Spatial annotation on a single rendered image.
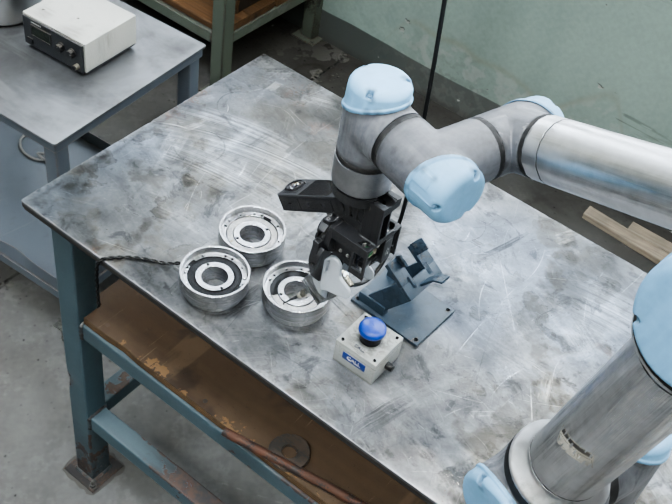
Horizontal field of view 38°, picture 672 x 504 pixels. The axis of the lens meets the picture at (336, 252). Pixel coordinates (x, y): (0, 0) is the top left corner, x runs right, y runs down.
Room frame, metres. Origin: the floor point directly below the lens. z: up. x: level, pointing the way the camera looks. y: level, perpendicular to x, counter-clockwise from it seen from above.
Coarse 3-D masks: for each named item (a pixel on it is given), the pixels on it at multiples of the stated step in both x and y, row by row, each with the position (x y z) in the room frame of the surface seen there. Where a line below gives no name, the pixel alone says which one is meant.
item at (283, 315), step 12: (276, 264) 1.00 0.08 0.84; (288, 264) 1.01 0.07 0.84; (300, 264) 1.02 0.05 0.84; (264, 276) 0.97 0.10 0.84; (276, 276) 0.99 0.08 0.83; (264, 288) 0.95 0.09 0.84; (288, 288) 0.98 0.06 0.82; (300, 288) 0.99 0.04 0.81; (264, 300) 0.94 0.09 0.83; (312, 300) 0.95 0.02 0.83; (276, 312) 0.92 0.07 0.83; (288, 312) 0.91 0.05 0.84; (300, 312) 0.92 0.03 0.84; (312, 312) 0.92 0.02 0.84; (324, 312) 0.94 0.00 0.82; (288, 324) 0.92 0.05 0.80; (300, 324) 0.92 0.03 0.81
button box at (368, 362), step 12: (348, 336) 0.89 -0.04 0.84; (360, 336) 0.89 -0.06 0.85; (396, 336) 0.90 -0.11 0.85; (336, 348) 0.87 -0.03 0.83; (348, 348) 0.86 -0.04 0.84; (360, 348) 0.87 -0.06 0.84; (372, 348) 0.87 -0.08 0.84; (384, 348) 0.88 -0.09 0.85; (396, 348) 0.89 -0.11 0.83; (336, 360) 0.87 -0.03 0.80; (348, 360) 0.86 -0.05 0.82; (360, 360) 0.85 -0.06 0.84; (372, 360) 0.85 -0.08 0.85; (384, 360) 0.86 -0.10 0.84; (360, 372) 0.85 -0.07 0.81; (372, 372) 0.84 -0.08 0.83
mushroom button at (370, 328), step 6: (366, 318) 0.90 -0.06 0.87; (372, 318) 0.90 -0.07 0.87; (378, 318) 0.91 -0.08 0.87; (360, 324) 0.89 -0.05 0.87; (366, 324) 0.89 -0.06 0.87; (372, 324) 0.89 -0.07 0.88; (378, 324) 0.89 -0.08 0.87; (384, 324) 0.90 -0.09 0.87; (360, 330) 0.88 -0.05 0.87; (366, 330) 0.88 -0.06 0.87; (372, 330) 0.88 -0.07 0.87; (378, 330) 0.88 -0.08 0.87; (384, 330) 0.89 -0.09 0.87; (366, 336) 0.87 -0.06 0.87; (372, 336) 0.87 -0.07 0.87; (378, 336) 0.87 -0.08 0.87; (384, 336) 0.88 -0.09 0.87
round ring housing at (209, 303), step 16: (192, 256) 0.99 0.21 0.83; (208, 256) 1.00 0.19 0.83; (240, 256) 1.00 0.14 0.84; (208, 272) 0.98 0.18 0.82; (224, 272) 0.98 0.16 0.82; (192, 288) 0.93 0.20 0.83; (208, 288) 0.94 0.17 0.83; (224, 288) 0.94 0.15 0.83; (240, 288) 0.94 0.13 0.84; (192, 304) 0.93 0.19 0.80; (208, 304) 0.91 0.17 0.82; (224, 304) 0.92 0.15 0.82
